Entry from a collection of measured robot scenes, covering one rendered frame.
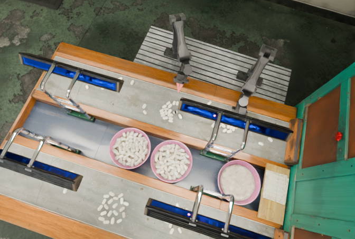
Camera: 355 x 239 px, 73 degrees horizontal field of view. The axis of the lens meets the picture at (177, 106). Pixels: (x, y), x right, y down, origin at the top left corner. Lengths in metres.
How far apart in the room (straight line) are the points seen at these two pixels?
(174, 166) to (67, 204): 0.68
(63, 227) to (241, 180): 1.10
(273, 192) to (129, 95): 1.13
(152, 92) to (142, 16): 1.55
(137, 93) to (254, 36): 1.79
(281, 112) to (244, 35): 1.45
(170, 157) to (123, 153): 0.31
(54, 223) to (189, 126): 0.99
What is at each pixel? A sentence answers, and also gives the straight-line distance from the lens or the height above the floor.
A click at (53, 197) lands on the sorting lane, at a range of 1.72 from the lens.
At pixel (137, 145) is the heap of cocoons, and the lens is 1.61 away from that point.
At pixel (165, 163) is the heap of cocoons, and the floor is 0.73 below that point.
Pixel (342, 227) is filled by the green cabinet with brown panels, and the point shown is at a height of 1.28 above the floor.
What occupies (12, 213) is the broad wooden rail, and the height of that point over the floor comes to 0.76.
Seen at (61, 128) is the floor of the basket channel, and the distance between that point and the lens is 1.86.
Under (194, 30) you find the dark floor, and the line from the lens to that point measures 2.96.
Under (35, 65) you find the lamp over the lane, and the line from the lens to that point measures 1.64.
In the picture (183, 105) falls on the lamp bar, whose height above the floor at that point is 1.09.
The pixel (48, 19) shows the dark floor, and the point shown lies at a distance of 3.37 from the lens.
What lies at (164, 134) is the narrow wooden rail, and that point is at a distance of 1.59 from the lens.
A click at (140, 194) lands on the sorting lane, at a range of 1.58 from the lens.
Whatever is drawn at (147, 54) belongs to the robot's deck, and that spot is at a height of 0.67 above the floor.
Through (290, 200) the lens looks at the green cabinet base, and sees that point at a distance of 1.65.
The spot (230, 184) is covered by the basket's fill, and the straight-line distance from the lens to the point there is 1.62.
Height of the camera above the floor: 2.31
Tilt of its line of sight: 69 degrees down
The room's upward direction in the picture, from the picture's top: 4 degrees clockwise
